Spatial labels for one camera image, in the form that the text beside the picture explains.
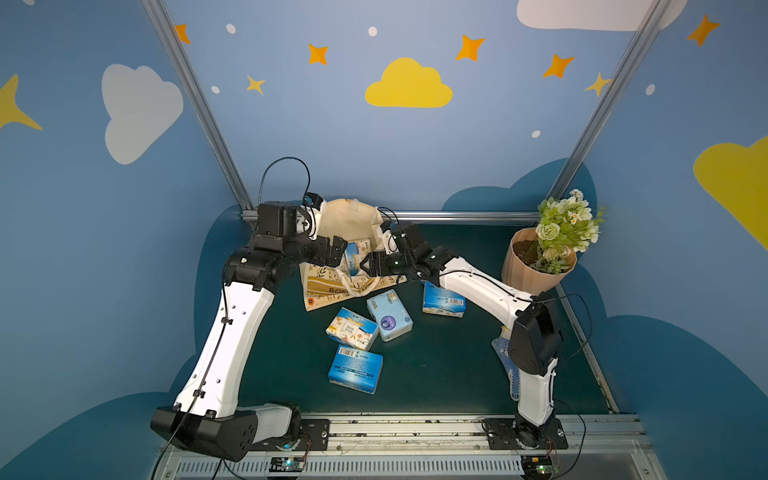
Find blue tissue pack barcode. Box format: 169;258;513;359
422;281;467;318

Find beige canvas tote bag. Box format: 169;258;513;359
300;199;406;311

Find tissue pack cream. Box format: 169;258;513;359
350;239;371;267
325;307;379;351

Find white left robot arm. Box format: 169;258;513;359
150;194;347;462

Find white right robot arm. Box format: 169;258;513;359
361;221;563;449

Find light blue tissue pack purple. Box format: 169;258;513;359
366;289;413;342

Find potted green white flowers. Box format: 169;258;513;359
501;189;604;296

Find blue dotted work glove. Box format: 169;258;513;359
491;326;520;402

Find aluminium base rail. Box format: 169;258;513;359
152;413;666;479

